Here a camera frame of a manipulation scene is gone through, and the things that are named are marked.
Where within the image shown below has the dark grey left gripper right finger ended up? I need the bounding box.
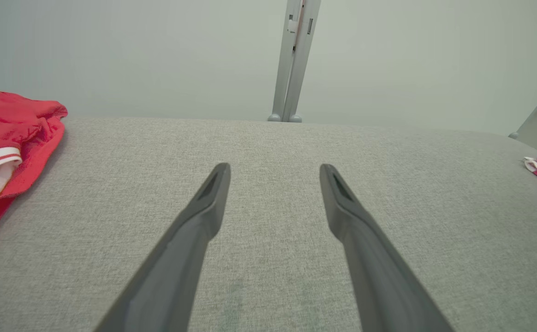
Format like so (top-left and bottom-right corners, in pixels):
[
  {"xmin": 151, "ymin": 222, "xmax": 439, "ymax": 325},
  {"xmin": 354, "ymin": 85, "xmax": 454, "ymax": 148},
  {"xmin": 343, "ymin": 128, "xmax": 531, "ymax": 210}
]
[{"xmin": 319, "ymin": 164, "xmax": 456, "ymax": 332}]

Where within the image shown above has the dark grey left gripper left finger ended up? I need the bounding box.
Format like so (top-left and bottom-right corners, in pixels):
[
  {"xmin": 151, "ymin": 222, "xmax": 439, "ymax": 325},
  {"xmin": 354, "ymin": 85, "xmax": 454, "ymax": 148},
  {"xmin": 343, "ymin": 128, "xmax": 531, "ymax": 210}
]
[{"xmin": 94, "ymin": 162, "xmax": 231, "ymax": 332}]

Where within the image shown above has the red jersey with white trim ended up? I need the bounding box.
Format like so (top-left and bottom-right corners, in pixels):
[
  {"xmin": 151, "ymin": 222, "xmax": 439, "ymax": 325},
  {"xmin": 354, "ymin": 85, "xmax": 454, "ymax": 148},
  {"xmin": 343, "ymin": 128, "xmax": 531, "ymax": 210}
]
[{"xmin": 0, "ymin": 91, "xmax": 68, "ymax": 253}]

